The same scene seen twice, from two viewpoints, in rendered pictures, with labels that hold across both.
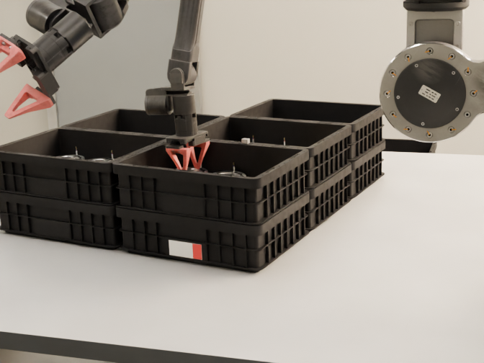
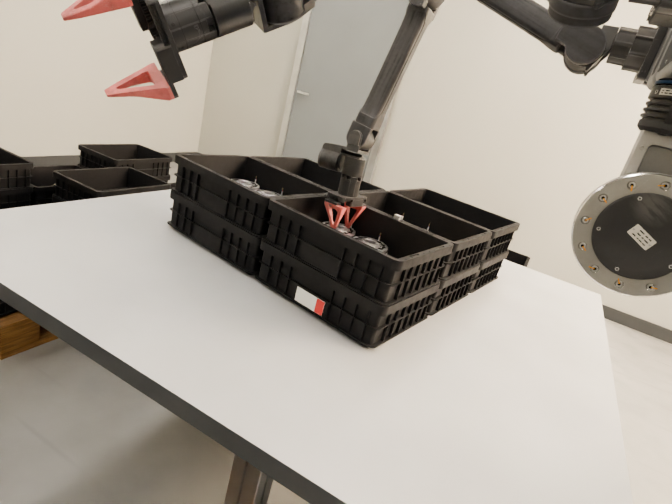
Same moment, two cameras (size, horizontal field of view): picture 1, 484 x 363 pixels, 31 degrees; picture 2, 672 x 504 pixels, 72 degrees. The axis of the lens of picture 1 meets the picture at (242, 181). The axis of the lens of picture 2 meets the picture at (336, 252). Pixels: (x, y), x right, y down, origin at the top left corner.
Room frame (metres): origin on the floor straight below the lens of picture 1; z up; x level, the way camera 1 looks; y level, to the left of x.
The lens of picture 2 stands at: (0.90, 0.02, 1.25)
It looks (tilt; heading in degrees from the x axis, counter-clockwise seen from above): 20 degrees down; 5
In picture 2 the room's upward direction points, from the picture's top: 15 degrees clockwise
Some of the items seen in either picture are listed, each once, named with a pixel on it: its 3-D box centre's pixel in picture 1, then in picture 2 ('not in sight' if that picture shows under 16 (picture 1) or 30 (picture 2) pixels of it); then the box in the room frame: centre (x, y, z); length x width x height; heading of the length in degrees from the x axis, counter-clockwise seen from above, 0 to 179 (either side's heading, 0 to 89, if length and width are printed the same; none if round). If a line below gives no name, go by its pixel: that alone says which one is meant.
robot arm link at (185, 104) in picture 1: (181, 104); (351, 165); (2.16, 0.15, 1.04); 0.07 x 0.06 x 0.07; 73
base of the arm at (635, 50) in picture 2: not in sight; (634, 48); (2.04, -0.38, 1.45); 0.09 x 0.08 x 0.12; 162
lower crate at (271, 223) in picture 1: (214, 222); (346, 281); (2.04, 0.07, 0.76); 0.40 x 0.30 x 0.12; 62
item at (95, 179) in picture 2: not in sight; (111, 224); (2.82, 1.24, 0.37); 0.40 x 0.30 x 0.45; 162
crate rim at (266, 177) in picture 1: (212, 160); (361, 226); (2.04, 0.07, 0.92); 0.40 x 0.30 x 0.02; 62
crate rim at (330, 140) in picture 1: (265, 135); (415, 216); (2.31, -0.07, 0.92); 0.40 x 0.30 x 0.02; 62
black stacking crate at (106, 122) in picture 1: (145, 142); (314, 190); (2.50, 0.28, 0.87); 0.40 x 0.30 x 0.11; 62
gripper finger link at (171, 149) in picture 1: (184, 155); (339, 213); (2.14, 0.14, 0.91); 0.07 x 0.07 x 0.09; 57
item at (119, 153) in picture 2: not in sight; (124, 189); (3.32, 1.50, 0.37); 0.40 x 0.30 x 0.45; 162
